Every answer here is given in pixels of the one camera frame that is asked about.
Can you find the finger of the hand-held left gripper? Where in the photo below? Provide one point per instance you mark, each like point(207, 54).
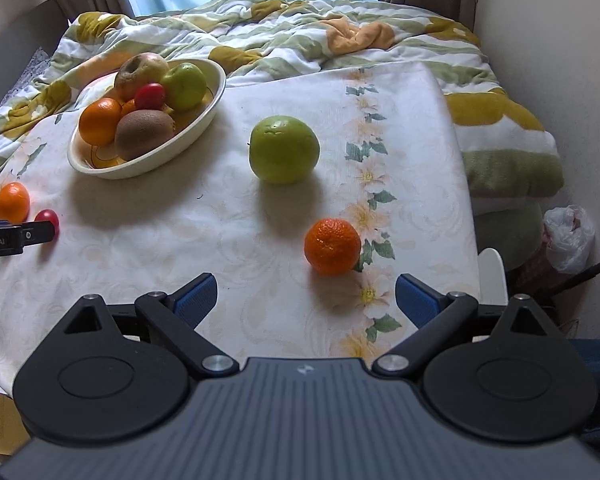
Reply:
point(40, 234)

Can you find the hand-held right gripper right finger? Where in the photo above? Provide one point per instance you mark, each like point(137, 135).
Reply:
point(417, 302)

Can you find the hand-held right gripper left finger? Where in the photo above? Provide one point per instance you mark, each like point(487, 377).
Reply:
point(195, 302)

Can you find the red cherry tomato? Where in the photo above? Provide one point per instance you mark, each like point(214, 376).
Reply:
point(47, 216)
point(150, 96)

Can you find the large orange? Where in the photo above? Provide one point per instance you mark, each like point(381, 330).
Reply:
point(11, 202)
point(99, 121)

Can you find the small tangerine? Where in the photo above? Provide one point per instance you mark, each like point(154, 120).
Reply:
point(128, 108)
point(332, 246)

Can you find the cream ceramic bowl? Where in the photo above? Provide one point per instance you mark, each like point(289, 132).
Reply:
point(145, 167)

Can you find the brown kiwi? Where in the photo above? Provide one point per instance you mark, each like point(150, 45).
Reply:
point(142, 132)

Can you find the green apple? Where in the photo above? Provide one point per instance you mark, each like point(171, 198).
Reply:
point(185, 85)
point(283, 149)

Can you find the wrinkled yellow apple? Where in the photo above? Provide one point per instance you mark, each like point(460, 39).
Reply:
point(135, 72)

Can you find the floral white tablecloth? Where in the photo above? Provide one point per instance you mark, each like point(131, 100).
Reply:
point(180, 220)

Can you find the green cushion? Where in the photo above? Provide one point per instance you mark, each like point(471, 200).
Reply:
point(510, 232)

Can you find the white plastic bag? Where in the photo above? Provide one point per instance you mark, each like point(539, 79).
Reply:
point(570, 237)

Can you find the blue patterned bedsheet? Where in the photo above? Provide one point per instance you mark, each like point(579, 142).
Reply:
point(32, 67)

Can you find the grey headboard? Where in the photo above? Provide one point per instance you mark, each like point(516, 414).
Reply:
point(15, 45)

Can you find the floral striped blanket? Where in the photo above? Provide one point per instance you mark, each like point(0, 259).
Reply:
point(290, 30)

